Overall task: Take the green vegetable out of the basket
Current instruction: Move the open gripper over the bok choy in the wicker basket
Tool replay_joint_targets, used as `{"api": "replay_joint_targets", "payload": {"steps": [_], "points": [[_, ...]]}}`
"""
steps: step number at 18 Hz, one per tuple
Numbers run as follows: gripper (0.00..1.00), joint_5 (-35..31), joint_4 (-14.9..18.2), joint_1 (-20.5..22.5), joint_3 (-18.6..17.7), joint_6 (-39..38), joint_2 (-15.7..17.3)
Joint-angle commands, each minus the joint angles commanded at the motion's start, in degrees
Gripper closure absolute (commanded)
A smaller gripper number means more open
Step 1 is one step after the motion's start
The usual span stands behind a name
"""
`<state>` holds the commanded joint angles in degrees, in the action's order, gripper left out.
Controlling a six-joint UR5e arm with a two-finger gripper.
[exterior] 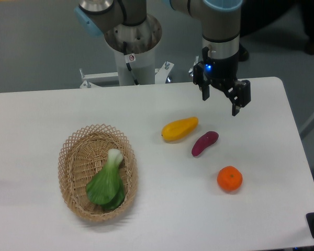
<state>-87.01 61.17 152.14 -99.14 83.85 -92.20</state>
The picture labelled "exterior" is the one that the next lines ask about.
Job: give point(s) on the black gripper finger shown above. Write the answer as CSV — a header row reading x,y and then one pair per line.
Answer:
x,y
201,73
239,93

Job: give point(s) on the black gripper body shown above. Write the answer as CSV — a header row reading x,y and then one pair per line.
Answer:
x,y
220,73

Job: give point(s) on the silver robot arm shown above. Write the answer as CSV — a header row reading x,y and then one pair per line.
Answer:
x,y
130,30

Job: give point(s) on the purple sweet potato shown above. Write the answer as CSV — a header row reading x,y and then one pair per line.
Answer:
x,y
205,141

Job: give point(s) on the yellow papaya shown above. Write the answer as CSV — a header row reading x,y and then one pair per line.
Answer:
x,y
179,129

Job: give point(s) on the orange tangerine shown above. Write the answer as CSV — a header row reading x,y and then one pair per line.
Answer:
x,y
229,178

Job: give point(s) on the green bok choy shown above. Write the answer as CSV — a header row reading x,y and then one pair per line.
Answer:
x,y
106,188

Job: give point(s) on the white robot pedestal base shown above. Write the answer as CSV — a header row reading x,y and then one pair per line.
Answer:
x,y
135,69

